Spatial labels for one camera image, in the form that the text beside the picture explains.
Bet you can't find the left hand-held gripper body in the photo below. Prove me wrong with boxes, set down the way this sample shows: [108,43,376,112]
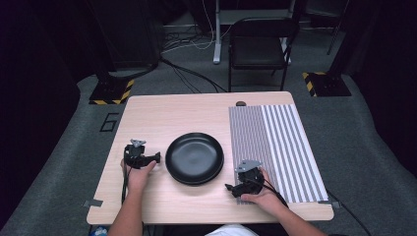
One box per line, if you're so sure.
[123,139,155,170]

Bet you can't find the black folding chair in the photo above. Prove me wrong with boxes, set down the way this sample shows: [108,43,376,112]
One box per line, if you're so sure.
[227,17,301,92]

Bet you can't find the blue and white object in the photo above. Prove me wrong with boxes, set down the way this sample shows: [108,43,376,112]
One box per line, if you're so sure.
[89,225,109,236]

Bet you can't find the dark metal stand leg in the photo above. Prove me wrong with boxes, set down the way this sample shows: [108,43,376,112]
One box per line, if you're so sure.
[326,0,350,56]

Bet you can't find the black plate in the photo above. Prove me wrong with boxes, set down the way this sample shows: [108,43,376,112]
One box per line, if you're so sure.
[168,163,225,187]
[164,132,225,183]

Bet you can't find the person's right hand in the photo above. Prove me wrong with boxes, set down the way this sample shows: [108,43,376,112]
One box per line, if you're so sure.
[240,167,280,214]

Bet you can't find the thick black floor cable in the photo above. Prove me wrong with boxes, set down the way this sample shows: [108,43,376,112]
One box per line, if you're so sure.
[107,56,228,94]

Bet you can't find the grey tape piece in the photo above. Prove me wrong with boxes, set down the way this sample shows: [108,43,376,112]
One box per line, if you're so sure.
[82,199,104,208]
[318,200,342,209]

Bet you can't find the person's left hand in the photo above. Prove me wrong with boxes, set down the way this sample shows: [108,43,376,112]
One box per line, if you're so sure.
[120,158,157,195]

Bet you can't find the grey striped mat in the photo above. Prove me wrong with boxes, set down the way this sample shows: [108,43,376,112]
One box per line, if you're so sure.
[228,103,329,206]

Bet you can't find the person's white clothing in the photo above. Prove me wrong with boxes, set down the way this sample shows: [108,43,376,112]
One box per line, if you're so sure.
[205,223,260,236]

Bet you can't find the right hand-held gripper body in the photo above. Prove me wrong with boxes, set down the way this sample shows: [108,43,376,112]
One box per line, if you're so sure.
[233,159,266,199]

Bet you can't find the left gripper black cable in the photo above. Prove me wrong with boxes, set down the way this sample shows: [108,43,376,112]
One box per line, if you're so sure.
[121,146,133,205]

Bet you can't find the white floor cables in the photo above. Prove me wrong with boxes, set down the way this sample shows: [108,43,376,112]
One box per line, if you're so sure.
[162,0,232,53]

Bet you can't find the thin black floor cable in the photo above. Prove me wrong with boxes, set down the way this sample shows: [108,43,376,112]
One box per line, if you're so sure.
[326,189,373,236]

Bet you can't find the large black cabinet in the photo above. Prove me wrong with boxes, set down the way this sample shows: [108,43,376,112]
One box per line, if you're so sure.
[86,0,166,71]

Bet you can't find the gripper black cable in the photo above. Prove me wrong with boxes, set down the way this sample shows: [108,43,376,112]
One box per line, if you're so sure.
[121,146,133,205]
[249,176,290,209]

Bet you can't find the white desk frame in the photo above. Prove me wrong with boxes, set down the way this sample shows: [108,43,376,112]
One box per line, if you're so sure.
[211,0,297,65]

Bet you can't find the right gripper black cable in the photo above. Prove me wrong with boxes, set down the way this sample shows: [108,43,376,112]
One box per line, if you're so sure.
[249,176,290,209]

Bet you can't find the black stand base striped tape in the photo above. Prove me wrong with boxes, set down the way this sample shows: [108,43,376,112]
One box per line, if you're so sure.
[89,78,136,106]
[301,71,352,98]

